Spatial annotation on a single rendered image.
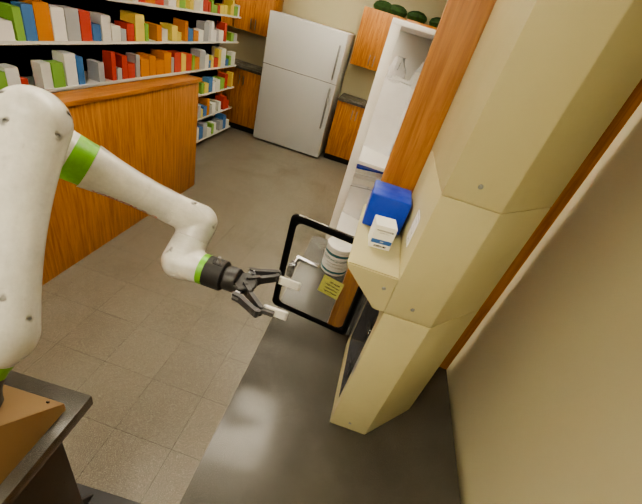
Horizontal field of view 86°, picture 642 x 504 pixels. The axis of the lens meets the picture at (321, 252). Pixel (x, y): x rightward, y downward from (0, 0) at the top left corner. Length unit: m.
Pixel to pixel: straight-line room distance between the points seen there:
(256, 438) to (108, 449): 1.18
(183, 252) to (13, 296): 0.41
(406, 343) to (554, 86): 0.57
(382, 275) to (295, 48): 5.14
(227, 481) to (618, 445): 0.82
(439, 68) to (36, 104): 0.84
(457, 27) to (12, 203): 0.97
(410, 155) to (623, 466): 0.77
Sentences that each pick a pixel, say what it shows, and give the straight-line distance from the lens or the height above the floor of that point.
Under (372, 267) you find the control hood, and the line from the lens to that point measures 0.74.
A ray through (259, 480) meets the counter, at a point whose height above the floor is 0.94.
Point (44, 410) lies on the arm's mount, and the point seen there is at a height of 1.01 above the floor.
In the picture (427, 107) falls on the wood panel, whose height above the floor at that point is 1.79.
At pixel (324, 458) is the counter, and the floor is 0.94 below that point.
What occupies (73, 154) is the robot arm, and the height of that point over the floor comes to 1.52.
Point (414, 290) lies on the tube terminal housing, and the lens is 0.76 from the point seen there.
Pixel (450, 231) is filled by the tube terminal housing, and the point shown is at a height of 1.65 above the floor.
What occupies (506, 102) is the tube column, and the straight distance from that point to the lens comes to 0.63.
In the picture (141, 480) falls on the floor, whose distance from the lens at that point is 2.07.
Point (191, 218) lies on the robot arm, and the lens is 1.06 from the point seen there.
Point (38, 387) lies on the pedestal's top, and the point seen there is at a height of 0.94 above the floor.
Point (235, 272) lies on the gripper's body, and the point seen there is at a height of 1.26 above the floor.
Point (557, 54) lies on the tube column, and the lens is 0.64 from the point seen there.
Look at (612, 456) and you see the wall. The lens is 0.87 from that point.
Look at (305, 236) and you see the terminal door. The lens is 1.12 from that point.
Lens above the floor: 1.91
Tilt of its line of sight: 33 degrees down
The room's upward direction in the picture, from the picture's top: 17 degrees clockwise
